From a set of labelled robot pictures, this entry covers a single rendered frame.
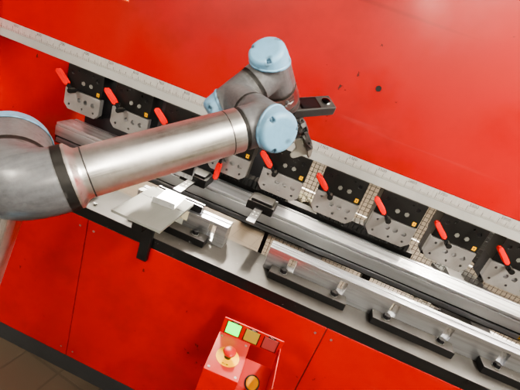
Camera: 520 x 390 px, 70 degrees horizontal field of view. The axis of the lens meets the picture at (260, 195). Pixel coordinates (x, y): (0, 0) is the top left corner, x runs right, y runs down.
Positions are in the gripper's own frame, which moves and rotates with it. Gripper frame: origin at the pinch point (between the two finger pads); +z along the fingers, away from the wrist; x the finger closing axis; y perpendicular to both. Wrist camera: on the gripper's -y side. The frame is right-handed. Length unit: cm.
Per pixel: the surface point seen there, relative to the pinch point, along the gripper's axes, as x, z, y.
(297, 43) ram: -32.6, -2.4, -13.6
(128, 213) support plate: -16, 12, 59
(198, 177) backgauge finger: -40, 45, 40
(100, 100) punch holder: -61, 4, 55
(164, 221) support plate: -11, 19, 51
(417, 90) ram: -5.3, 9.6, -37.9
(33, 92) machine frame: -104, 16, 91
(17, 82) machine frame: -100, 6, 91
